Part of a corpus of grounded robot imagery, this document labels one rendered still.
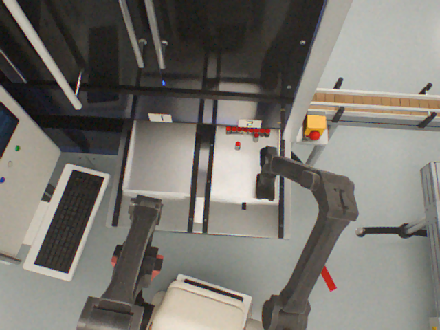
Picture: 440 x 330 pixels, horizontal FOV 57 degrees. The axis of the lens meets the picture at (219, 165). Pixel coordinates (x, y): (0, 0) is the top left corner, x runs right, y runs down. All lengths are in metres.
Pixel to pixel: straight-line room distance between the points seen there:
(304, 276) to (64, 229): 1.01
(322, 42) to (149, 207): 0.63
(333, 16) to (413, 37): 2.32
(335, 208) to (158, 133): 0.96
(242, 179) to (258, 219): 0.17
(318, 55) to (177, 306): 0.76
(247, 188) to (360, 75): 1.66
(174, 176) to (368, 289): 1.40
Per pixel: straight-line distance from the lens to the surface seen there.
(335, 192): 0.96
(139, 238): 0.96
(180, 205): 1.57
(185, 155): 1.64
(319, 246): 0.98
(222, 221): 1.55
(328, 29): 1.11
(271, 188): 1.45
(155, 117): 1.56
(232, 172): 1.61
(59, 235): 1.71
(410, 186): 2.78
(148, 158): 1.65
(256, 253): 2.43
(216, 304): 1.06
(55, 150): 1.79
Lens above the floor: 2.39
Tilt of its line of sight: 69 degrees down
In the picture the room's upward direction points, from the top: straight up
